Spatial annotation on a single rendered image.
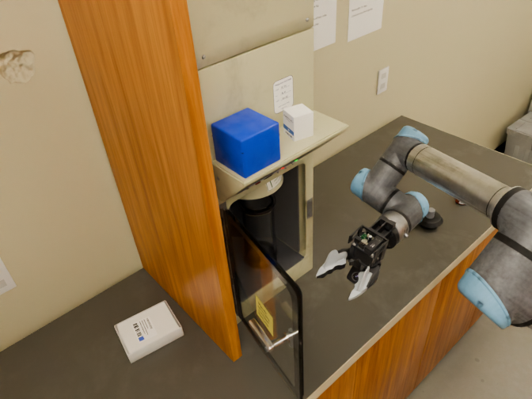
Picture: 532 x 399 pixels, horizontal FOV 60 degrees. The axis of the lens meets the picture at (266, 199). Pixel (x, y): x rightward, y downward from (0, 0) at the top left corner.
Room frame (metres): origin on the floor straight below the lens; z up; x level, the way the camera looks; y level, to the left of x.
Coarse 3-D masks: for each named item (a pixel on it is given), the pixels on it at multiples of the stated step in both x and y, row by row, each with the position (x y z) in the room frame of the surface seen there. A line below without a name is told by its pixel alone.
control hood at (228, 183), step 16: (320, 128) 0.94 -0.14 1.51; (336, 128) 0.94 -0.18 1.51; (288, 144) 0.88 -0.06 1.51; (304, 144) 0.88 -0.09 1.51; (320, 144) 0.89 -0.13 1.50; (288, 160) 0.83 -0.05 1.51; (224, 176) 0.80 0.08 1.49; (240, 176) 0.77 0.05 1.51; (256, 176) 0.77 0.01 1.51; (224, 192) 0.81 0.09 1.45
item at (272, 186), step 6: (282, 174) 1.03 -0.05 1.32; (276, 180) 0.99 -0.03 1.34; (282, 180) 1.01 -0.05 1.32; (264, 186) 0.96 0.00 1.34; (270, 186) 0.97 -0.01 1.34; (276, 186) 0.98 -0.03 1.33; (252, 192) 0.95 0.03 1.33; (258, 192) 0.95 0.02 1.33; (264, 192) 0.95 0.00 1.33; (270, 192) 0.96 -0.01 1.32; (240, 198) 0.95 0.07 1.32; (246, 198) 0.94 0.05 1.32; (252, 198) 0.94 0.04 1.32; (258, 198) 0.94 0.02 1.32
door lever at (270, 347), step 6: (252, 324) 0.64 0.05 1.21; (258, 324) 0.64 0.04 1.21; (258, 330) 0.62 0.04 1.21; (258, 336) 0.61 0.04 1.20; (264, 336) 0.60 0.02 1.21; (264, 342) 0.59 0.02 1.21; (270, 342) 0.59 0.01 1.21; (276, 342) 0.59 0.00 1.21; (282, 342) 0.59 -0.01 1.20; (288, 342) 0.59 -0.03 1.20; (270, 348) 0.57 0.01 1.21
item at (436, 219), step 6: (432, 210) 1.21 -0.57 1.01; (426, 216) 1.21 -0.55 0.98; (432, 216) 1.20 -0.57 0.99; (438, 216) 1.20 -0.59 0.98; (420, 222) 1.19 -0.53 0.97; (426, 222) 1.18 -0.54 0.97; (432, 222) 1.17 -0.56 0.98; (438, 222) 1.17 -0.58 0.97; (426, 228) 1.18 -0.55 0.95; (432, 228) 1.17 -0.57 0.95
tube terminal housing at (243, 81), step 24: (264, 48) 0.95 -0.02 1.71; (288, 48) 0.99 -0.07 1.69; (312, 48) 1.04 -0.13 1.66; (216, 72) 0.87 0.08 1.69; (240, 72) 0.90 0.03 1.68; (264, 72) 0.94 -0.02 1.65; (288, 72) 0.99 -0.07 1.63; (312, 72) 1.04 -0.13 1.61; (216, 96) 0.86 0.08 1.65; (240, 96) 0.90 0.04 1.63; (264, 96) 0.94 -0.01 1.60; (312, 96) 1.04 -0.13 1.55; (216, 120) 0.86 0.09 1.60; (288, 168) 0.98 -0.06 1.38; (312, 168) 1.04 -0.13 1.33; (312, 192) 1.04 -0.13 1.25; (312, 216) 1.04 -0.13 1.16; (312, 240) 1.04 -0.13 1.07; (312, 264) 1.04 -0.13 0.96
